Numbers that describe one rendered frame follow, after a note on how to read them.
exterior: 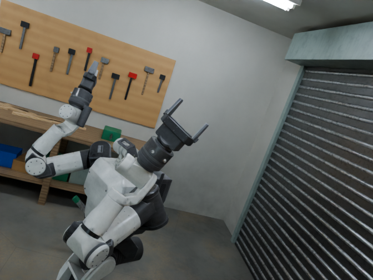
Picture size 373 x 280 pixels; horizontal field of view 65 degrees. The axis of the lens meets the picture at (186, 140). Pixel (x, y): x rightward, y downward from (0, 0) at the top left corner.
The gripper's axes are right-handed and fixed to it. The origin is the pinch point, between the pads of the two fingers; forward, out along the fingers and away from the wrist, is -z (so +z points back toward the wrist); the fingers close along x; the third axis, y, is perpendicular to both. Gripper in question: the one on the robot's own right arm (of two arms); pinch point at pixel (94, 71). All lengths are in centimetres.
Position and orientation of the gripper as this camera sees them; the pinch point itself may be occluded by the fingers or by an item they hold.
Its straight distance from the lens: 147.0
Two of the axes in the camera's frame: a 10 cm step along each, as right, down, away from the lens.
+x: 3.0, -1.0, -9.5
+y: -8.9, -3.9, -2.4
